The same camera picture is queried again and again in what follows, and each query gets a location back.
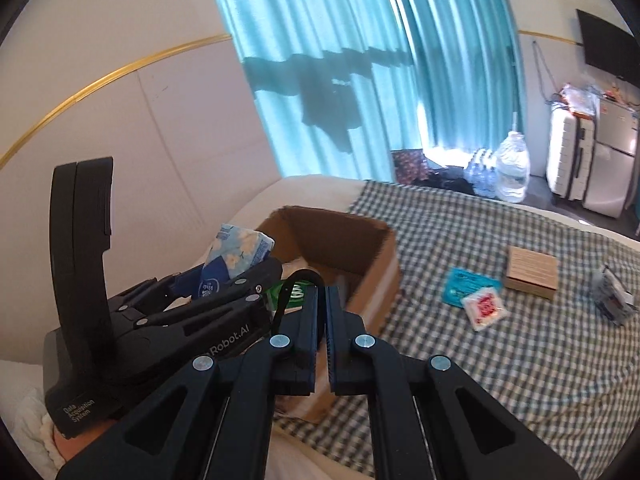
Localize blue tissue pack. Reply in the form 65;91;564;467
169;224;274;299

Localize green 999 medicine box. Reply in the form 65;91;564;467
266;278;309;311

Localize black hair tie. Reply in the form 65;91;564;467
269;268;327;336

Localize white red sachet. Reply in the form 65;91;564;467
461;287;510;332

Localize teal card packet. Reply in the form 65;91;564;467
442;268;502;309

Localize kraft paper box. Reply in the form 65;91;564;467
502;246;559;300

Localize silver patterned pouch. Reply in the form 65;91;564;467
591;264;639;326

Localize person left hand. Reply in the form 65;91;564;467
53;419;116;462

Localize brown cardboard box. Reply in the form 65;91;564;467
258;206;401;424

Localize checkered tablecloth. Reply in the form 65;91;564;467
271;177;639;479

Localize patterned gift bag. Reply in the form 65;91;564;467
392;148;430;185

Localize water bottle pack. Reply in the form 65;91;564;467
463;148;497;198

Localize teal curtain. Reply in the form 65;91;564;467
216;0;525;181

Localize large water jug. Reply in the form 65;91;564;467
495;131;530;204

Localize silver mini fridge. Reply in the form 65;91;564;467
582;98;638;219

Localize white suitcase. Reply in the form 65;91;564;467
546;106;596;202

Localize black wall television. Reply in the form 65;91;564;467
576;10;639;87

